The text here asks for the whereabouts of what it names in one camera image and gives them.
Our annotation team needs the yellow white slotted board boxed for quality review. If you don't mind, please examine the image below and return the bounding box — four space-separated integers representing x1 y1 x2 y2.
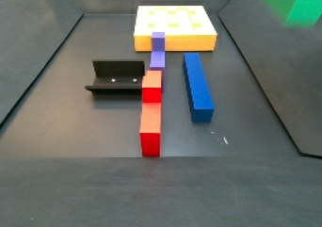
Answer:
133 6 217 52

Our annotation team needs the black angle bracket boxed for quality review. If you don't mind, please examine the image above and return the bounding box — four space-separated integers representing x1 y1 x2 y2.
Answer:
85 59 144 93

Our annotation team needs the purple stepped block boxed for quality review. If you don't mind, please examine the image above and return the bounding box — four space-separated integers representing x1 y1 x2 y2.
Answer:
149 32 165 73

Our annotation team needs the green bar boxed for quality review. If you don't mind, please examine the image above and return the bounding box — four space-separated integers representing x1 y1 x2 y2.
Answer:
262 0 322 27

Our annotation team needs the blue flat bar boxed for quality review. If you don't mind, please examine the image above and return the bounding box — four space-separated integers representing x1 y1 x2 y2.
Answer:
183 53 213 122

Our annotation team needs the red stepped block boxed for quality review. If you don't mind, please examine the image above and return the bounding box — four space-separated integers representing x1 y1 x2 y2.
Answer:
139 71 161 157

